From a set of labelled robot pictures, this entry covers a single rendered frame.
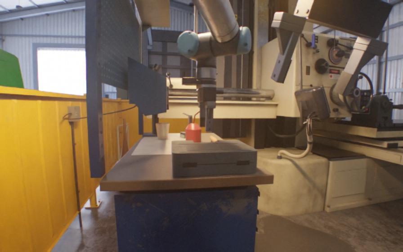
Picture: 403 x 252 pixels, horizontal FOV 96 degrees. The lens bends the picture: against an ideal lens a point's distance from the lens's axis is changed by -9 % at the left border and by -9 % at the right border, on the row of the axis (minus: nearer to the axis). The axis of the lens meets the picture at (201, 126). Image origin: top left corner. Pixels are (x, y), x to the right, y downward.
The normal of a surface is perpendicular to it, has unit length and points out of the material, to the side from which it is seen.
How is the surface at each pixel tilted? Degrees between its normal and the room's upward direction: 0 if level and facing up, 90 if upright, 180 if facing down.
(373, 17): 113
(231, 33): 132
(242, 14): 90
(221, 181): 90
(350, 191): 90
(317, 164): 90
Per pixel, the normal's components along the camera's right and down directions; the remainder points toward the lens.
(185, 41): -0.45, 0.09
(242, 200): 0.15, 0.11
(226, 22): 0.51, 0.73
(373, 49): 0.07, 0.49
